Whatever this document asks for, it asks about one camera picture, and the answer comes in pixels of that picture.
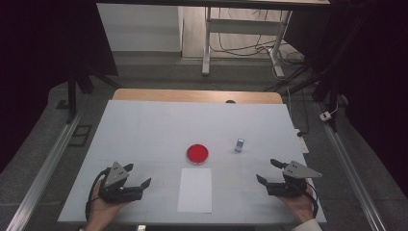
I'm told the white paper sheet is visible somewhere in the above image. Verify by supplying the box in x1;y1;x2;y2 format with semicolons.
177;167;213;214

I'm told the left hand-held gripper cable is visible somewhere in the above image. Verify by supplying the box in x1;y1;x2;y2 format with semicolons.
84;167;112;221

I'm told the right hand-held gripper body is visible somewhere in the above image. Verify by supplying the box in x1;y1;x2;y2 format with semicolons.
266;160;323;198

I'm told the right hand-held gripper cable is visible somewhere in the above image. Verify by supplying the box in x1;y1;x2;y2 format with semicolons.
303;182;319;219

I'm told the tangle of black floor cables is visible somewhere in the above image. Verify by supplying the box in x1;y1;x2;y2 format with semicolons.
210;8;307;66

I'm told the hand-held gripper cable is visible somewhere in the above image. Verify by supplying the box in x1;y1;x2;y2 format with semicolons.
84;167;112;221
303;182;319;219

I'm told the black curtain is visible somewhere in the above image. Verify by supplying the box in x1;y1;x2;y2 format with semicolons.
0;0;118;174
284;0;408;197

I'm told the white standing desk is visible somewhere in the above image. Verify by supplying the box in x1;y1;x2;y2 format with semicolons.
95;0;331;79

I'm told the white panel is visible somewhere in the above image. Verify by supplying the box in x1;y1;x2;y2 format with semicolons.
96;3;184;53

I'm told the aluminium rail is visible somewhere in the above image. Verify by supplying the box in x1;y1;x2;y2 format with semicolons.
316;102;389;231
5;110;85;231

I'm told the round red ink pad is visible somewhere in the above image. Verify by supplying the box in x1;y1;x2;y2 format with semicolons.
186;143;210;166

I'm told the white table cover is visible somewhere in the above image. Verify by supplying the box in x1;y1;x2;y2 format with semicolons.
57;99;327;224

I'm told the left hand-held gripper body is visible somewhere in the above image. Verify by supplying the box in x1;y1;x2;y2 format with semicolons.
97;161;143;204

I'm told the person's right hand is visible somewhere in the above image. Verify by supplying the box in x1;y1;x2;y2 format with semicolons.
276;184;318;226

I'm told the black stand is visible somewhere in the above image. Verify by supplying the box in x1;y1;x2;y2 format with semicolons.
311;71;342;133
64;62;123;125

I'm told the person's left hand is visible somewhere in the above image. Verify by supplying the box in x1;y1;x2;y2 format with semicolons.
86;180;130;231

